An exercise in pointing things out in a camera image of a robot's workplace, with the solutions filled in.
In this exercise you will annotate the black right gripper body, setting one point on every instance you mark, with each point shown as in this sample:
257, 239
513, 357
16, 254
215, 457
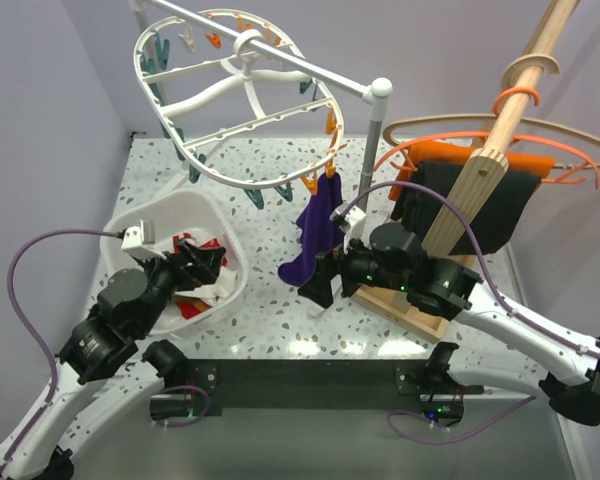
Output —
356, 266

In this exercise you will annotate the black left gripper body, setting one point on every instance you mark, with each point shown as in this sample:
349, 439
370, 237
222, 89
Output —
170, 275

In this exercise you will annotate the red Christmas sock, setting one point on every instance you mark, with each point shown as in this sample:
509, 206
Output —
191, 308
205, 247

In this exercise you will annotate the white sock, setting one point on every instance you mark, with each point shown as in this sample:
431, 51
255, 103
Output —
216, 290

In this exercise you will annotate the purple sock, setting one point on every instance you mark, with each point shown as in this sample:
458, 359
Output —
318, 233

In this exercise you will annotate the white round clip hanger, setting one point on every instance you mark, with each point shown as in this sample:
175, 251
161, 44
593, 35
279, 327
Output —
220, 100

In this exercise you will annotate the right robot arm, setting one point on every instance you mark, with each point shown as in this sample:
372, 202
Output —
544, 359

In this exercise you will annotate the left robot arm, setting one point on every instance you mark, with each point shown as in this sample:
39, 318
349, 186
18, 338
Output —
93, 380

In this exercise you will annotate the orange plastic hanger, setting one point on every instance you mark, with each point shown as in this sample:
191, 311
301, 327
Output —
502, 138

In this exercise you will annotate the white plastic basin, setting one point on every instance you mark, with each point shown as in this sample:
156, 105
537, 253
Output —
188, 211

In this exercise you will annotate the wooden rack base tray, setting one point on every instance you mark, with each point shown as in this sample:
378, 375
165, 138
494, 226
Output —
394, 306

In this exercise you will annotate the teal clothes peg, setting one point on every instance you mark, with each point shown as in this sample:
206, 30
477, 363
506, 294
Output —
256, 197

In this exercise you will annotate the orange garment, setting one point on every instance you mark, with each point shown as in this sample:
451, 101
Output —
491, 161

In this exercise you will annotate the white drying stand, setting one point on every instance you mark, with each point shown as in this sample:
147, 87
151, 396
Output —
376, 95

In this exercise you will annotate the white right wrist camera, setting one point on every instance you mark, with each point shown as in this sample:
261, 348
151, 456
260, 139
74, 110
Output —
350, 224

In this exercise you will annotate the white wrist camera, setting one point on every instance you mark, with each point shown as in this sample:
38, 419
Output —
138, 241
350, 224

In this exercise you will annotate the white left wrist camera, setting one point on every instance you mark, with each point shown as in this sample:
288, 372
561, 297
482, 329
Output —
138, 241

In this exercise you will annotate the wooden rack post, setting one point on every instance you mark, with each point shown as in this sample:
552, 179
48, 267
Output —
473, 187

